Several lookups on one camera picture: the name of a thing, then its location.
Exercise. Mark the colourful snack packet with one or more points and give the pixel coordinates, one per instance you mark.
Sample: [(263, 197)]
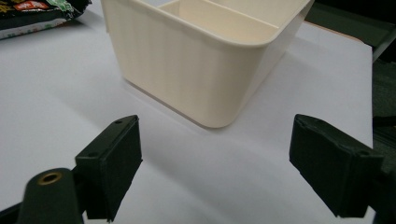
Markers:
[(34, 12)]

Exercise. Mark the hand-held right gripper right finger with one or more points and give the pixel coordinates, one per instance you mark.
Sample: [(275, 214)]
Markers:
[(330, 168)]

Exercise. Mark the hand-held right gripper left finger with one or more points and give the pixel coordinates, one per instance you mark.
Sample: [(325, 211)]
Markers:
[(112, 165)]

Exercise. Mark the cream plastic divided storage box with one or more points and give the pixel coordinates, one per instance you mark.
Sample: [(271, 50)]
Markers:
[(190, 59)]

